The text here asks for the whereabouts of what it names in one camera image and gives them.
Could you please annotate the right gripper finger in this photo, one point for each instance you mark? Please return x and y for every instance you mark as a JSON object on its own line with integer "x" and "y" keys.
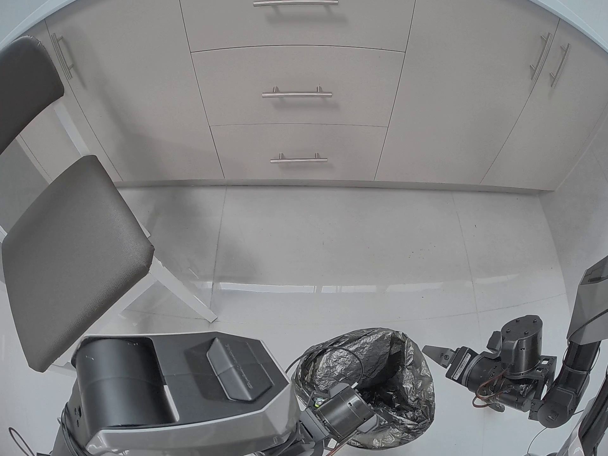
{"x": 444, "y": 355}

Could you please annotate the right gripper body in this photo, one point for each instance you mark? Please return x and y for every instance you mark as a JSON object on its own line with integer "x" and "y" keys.
{"x": 479, "y": 368}

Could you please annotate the black plastic bag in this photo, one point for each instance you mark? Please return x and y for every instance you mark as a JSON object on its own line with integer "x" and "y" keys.
{"x": 403, "y": 397}

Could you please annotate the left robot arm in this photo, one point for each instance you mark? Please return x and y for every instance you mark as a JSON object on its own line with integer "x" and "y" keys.
{"x": 190, "y": 387}

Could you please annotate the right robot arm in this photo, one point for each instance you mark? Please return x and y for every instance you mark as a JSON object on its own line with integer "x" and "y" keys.
{"x": 522, "y": 349}

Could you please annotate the beige cabinet with drawers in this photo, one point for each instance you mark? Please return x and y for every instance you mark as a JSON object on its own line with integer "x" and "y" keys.
{"x": 304, "y": 64}

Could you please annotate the grey chair with white legs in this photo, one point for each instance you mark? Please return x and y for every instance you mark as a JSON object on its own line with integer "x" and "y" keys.
{"x": 71, "y": 254}

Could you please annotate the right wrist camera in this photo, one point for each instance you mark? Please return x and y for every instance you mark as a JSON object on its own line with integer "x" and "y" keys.
{"x": 495, "y": 342}

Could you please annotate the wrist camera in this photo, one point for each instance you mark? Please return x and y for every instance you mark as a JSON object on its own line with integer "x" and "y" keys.
{"x": 323, "y": 399}
{"x": 495, "y": 342}

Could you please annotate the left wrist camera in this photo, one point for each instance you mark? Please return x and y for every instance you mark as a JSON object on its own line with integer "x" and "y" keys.
{"x": 323, "y": 399}

